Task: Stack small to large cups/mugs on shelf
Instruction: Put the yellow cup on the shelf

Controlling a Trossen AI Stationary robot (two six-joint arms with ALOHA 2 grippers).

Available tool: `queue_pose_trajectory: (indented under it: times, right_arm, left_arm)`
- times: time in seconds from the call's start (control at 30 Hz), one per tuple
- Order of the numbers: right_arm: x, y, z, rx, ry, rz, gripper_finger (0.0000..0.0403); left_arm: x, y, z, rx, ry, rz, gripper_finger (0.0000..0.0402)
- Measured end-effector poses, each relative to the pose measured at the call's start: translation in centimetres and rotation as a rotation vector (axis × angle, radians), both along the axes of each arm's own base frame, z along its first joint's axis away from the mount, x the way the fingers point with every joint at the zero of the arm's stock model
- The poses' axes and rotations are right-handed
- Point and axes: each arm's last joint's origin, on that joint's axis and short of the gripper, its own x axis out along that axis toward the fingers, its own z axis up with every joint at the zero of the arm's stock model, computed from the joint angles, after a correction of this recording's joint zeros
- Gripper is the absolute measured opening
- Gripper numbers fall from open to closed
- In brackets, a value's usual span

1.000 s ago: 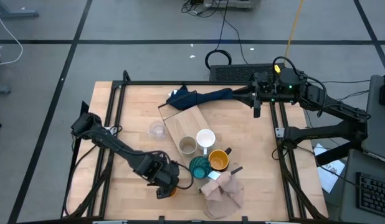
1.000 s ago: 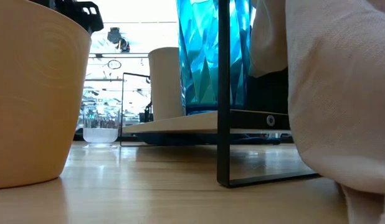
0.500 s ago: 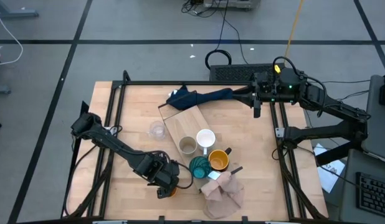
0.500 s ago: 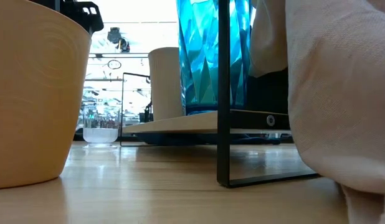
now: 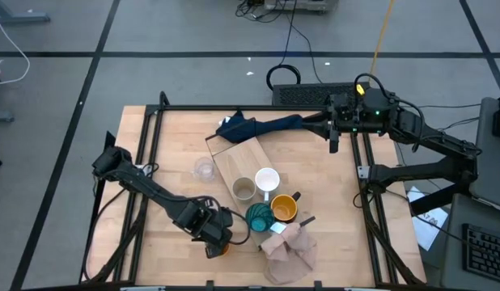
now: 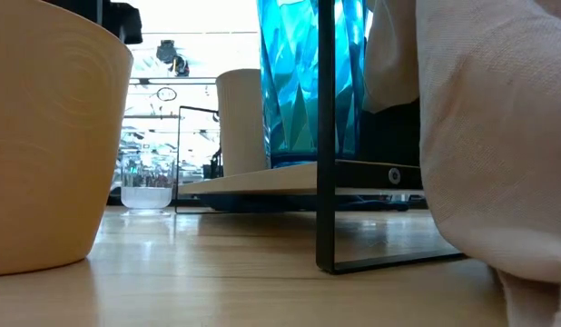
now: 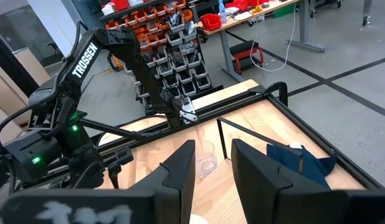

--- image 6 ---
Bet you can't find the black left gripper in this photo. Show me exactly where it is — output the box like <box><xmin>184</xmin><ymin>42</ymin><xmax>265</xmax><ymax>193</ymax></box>
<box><xmin>42</xmin><ymin>0</ymin><xmax>144</xmax><ymax>45</ymax></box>

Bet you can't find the small orange cup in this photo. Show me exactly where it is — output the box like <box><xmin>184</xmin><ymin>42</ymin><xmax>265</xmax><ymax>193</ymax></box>
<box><xmin>0</xmin><ymin>0</ymin><xmax>134</xmax><ymax>277</ymax></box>

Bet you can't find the beige ribbed cup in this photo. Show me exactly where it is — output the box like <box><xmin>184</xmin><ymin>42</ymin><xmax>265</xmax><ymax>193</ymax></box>
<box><xmin>215</xmin><ymin>68</ymin><xmax>269</xmax><ymax>178</ymax></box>

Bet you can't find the clear glass cup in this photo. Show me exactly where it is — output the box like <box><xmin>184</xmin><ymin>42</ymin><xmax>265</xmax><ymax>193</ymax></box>
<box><xmin>120</xmin><ymin>152</ymin><xmax>176</xmax><ymax>217</ymax></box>

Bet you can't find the teal faceted tumbler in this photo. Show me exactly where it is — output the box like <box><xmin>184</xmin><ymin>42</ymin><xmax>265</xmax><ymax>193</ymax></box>
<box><xmin>256</xmin><ymin>0</ymin><xmax>369</xmax><ymax>169</ymax></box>

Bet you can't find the wooden shelf with black legs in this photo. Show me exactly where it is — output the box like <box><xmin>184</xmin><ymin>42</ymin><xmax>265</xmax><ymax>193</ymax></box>
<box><xmin>174</xmin><ymin>0</ymin><xmax>468</xmax><ymax>275</ymax></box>

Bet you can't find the beige cloth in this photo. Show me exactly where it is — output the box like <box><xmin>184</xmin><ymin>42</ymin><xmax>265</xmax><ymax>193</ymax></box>
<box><xmin>364</xmin><ymin>0</ymin><xmax>561</xmax><ymax>327</ymax></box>

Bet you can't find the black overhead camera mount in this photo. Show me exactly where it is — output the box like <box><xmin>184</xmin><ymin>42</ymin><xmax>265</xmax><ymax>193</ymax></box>
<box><xmin>155</xmin><ymin>39</ymin><xmax>191</xmax><ymax>77</ymax></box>

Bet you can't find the black cable loop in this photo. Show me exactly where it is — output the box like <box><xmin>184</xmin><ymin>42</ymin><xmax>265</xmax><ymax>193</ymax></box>
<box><xmin>155</xmin><ymin>86</ymin><xmax>178</xmax><ymax>103</ymax></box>

